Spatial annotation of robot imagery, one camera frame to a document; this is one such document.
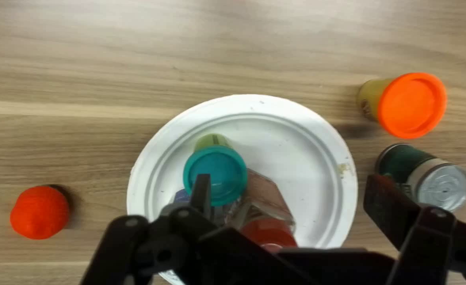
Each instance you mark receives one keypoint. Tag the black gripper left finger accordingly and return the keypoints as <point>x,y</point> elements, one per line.
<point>134,249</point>

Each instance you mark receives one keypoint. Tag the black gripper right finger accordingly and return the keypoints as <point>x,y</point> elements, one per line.
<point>431,241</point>

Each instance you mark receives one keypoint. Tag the small green tin can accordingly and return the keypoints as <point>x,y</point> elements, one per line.
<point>424,178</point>

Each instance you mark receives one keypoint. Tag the teal lid dough tub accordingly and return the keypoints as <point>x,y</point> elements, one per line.
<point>228,170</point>

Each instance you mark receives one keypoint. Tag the spice bottle red cap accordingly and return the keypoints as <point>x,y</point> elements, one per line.
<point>264,214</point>

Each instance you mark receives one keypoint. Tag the white paper plate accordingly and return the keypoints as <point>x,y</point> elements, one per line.
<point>278,138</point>

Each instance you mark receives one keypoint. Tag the orange plush ball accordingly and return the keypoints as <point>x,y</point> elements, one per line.
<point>41,213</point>

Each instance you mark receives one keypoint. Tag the orange lid dough tub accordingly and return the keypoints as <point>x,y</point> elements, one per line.
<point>407,107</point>

